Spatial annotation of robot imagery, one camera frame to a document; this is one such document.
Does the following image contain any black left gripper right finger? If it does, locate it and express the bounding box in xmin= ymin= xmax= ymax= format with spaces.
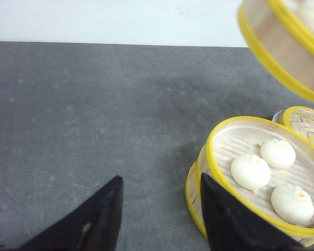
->
xmin=200 ymin=174 xmax=308 ymax=250

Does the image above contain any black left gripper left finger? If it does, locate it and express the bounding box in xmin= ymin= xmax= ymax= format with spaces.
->
xmin=17 ymin=176 xmax=124 ymax=250

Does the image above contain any bamboo steamer basket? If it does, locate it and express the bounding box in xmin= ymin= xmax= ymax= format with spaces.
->
xmin=185 ymin=116 xmax=314 ymax=247

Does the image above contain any yellow-rimmed bamboo steamer lid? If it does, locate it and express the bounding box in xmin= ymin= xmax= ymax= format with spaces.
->
xmin=279 ymin=106 xmax=314 ymax=145

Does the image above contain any white steamed bun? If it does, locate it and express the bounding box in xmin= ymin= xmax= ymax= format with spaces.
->
xmin=293 ymin=0 xmax=314 ymax=35
xmin=230 ymin=154 xmax=271 ymax=191
xmin=259 ymin=139 xmax=296 ymax=170
xmin=271 ymin=184 xmax=314 ymax=225

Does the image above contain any white ceramic plate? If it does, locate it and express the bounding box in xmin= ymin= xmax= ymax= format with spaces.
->
xmin=272 ymin=110 xmax=285 ymax=123

